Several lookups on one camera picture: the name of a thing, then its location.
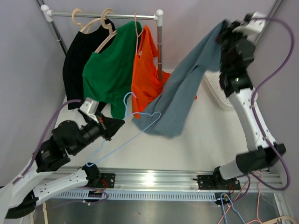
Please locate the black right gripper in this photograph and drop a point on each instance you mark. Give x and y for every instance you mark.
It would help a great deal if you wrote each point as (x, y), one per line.
(227, 31)

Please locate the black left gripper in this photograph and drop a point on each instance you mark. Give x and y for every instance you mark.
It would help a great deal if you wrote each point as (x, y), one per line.
(111, 125)

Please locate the orange t shirt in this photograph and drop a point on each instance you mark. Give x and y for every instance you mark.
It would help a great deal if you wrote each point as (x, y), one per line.
(145, 82)

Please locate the grey-blue t shirt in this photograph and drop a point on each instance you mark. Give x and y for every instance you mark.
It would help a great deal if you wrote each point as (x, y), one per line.
(166, 114)

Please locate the pink wire hanger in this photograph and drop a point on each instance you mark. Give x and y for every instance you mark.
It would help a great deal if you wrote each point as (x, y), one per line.
(248, 208)
(137, 36)

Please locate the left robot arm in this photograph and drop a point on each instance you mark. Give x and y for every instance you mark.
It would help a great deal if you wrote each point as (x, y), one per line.
(20, 198)

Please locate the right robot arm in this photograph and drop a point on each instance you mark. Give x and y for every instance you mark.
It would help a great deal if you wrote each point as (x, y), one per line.
(237, 53)

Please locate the green t shirt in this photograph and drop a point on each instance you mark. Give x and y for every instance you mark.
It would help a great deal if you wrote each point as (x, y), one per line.
(107, 76)

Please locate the black t shirt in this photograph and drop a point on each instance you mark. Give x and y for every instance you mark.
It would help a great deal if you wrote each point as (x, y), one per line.
(80, 50)

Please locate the beige hanger on floor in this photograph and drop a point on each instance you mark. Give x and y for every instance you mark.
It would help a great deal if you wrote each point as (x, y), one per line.
(45, 215)

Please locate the beige hanger bottom right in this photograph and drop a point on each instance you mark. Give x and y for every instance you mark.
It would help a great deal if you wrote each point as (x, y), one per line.
(280, 219)

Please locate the white perforated plastic basket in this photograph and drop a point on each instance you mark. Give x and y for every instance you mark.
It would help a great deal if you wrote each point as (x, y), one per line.
(212, 81)

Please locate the metal clothes rack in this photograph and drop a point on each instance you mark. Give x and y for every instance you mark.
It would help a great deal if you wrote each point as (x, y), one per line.
(107, 13)

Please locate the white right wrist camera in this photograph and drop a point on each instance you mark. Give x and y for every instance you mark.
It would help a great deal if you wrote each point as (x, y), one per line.
(252, 24)

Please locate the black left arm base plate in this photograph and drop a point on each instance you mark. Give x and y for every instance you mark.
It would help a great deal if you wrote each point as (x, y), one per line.
(107, 181)

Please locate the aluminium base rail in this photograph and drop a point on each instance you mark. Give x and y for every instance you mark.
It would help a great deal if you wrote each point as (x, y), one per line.
(159, 180)

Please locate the white slotted cable duct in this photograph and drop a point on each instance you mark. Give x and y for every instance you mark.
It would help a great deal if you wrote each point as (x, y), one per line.
(138, 195)

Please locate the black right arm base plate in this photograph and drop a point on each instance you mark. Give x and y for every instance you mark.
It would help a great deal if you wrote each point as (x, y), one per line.
(216, 182)

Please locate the blue wire hanger on floor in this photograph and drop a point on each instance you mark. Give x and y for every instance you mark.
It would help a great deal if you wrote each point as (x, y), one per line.
(223, 197)

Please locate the pink wire hanger on floor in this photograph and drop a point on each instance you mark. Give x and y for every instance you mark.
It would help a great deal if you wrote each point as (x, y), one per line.
(248, 208)

